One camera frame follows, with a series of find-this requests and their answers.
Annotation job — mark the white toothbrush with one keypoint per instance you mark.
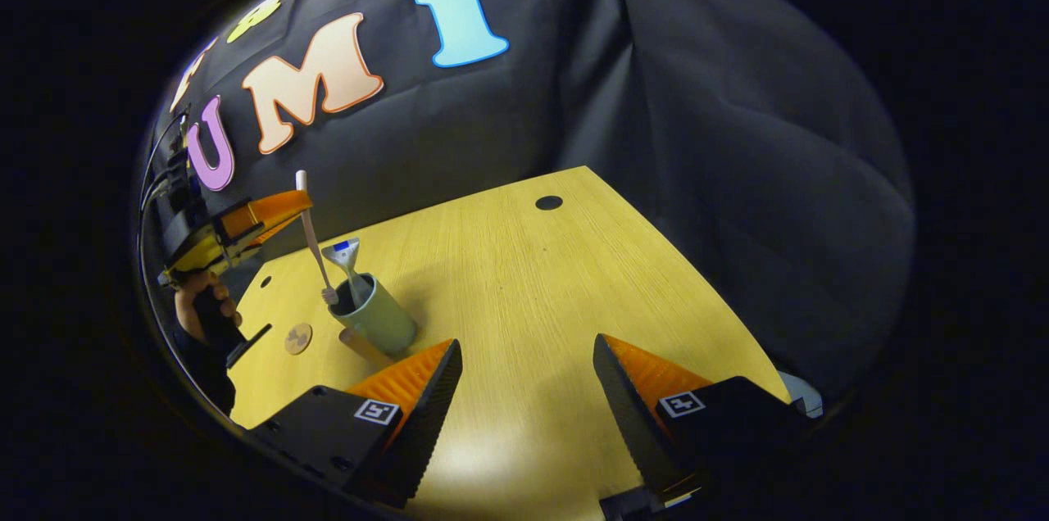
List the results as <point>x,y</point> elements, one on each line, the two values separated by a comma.
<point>311,238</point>

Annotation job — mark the white object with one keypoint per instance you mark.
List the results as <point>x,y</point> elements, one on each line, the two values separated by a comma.
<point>801,396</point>

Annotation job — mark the wooden desktop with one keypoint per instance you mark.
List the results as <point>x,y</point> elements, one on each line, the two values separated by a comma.
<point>524,300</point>

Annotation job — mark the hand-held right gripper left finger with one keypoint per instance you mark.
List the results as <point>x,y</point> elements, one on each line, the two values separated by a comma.
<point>430,423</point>

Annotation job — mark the white toothpaste tube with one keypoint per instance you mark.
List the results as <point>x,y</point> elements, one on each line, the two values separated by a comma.
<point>347,255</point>

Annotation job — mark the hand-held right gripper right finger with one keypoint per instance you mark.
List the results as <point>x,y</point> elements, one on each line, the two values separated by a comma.
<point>627,423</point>

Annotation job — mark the black backdrop cloth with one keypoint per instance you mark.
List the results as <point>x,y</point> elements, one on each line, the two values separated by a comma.
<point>697,136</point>

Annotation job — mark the round wooden coaster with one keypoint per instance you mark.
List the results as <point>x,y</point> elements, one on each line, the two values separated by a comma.
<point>298,338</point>

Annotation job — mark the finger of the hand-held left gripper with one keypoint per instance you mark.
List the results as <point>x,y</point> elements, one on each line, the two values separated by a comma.
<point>270,210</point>

